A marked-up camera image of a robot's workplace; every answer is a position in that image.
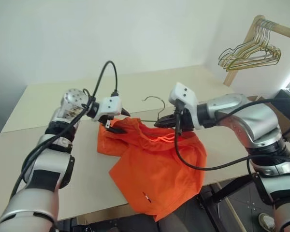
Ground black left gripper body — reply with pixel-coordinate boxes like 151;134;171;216
96;115;117;129

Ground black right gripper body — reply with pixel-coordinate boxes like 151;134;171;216
174;107;198;132

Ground dark wire hanger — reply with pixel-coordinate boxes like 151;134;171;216
136;96;166;124

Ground orange shorts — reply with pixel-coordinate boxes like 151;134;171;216
96;117;207;222

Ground wooden stick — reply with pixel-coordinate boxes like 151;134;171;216
225;197;245;232

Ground grey metal floor plate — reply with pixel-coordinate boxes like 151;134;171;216
217;180;277;232

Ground white green sneaker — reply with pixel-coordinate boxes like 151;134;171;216
258;212;276;231

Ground wooden clothes rack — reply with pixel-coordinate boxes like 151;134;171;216
222;14;290;87

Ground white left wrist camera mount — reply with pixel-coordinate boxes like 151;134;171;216
90;96;123;122

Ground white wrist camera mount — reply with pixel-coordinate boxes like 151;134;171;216
168;82;199;115
90;96;123;122

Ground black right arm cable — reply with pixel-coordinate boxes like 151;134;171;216
173;98;290;175

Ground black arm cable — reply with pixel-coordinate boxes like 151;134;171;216
173;98;290;175
11;60;119;199

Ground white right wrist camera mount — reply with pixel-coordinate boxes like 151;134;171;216
168;82;199;115

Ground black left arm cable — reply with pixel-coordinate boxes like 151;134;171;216
11;60;119;199

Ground gold wire hanger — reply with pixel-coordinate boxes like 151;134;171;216
223;21;276;71
228;23;282;72

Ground grey wire hanger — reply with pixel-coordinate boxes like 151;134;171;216
218;20;269;66

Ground black table leg bracket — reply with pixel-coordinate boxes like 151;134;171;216
212;173;255;204

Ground silver wire hanger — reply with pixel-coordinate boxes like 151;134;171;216
226;21;280;68

